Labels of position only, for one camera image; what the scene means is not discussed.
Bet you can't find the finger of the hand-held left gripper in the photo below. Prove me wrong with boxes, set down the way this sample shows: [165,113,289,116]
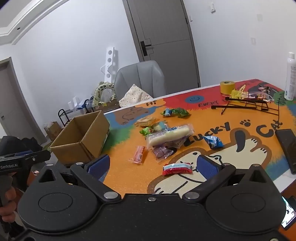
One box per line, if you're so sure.
[14,149,51,164]

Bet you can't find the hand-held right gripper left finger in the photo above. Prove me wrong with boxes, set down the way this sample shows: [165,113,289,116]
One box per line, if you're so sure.
[36,153,122,204]

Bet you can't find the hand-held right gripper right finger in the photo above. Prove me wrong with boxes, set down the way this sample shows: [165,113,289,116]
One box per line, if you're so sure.
[182,154,271,202]

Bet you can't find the red white snack packet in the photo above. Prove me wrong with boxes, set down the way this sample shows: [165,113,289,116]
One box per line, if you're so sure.
[162,163,193,176]

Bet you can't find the pink tube snack packet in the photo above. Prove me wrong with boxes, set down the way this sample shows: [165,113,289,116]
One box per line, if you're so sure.
[131,146,147,164]

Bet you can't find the purple snack packet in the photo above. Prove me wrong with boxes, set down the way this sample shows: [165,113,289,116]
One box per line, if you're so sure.
[151,146,177,161]

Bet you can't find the long white snack packet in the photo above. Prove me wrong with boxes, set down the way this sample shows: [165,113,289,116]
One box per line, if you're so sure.
[145,124,194,147]

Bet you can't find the bright green snack packet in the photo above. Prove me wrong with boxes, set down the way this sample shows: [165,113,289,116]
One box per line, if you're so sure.
[139,127,154,137]

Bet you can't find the dark green snack packet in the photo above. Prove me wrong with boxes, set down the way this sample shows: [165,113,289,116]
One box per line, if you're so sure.
[172,108,190,117]

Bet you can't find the round cracker packet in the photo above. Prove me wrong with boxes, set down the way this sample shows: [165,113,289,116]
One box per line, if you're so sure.
[134,116,156,127]

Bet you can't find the person's left hand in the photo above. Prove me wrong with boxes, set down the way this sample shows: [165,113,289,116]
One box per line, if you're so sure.
[0,185,17,223]

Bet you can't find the dark cloth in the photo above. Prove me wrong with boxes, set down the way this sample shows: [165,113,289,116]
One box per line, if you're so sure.
[0,136,43,155]

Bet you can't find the small brown carton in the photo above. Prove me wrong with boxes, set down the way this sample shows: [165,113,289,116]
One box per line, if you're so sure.
[44,122,63,141]

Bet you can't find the colourful cartoon printed mat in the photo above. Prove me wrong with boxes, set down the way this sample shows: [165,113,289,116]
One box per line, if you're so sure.
[102,79,296,194]

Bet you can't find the black shoe rack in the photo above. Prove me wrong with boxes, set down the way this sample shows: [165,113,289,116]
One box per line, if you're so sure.
[58,108,78,128]

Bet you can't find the grey door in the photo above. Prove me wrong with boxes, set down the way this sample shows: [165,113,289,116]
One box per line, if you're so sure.
[122,0,201,94]
[0,57,45,144]

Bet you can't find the printed brown cardboard box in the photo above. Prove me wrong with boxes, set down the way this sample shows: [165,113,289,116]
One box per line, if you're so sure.
[99,101,121,114]

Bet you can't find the blue plastic bag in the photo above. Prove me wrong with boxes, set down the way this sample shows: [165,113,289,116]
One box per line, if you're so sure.
[77,99,93,109]

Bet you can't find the white holder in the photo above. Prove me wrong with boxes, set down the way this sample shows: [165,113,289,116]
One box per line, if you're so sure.
[68,96,80,108]

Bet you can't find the dotted cream cushion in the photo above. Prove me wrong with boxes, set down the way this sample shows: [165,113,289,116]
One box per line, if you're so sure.
[119,84,154,108]

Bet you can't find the yellow plastic bag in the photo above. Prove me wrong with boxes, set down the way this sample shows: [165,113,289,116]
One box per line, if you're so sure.
[231,85,249,100]

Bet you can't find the yellow tape roll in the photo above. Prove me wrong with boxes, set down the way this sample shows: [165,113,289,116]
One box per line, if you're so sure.
[220,81,236,95]

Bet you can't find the black phone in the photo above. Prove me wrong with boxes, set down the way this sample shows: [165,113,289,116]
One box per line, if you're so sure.
[275,129,296,174]

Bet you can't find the clear candy packets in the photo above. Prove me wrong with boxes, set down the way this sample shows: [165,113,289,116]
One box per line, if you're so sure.
[248,87,276,102]

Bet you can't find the lit smartphone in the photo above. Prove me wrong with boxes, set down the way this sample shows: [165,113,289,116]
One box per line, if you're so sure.
[280,196,296,230]

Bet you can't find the grey chair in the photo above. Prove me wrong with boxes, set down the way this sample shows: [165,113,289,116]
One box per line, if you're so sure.
[114,60,166,102]

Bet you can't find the white perforated board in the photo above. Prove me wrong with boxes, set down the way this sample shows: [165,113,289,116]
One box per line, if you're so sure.
[100,47,118,84]

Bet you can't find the white spray bottle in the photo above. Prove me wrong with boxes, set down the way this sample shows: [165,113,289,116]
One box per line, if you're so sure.
[284,52,296,100]

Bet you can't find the black wire rack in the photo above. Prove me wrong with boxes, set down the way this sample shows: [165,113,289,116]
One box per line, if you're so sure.
[211,96,281,126]

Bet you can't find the panda print inflatable ring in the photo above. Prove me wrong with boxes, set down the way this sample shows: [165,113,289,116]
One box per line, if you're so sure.
[92,81,116,107]

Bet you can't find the black cable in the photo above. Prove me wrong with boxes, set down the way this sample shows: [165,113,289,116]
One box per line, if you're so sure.
[277,97,283,127]

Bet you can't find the black door handle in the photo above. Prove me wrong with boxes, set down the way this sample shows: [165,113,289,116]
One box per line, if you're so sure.
[140,40,152,56]

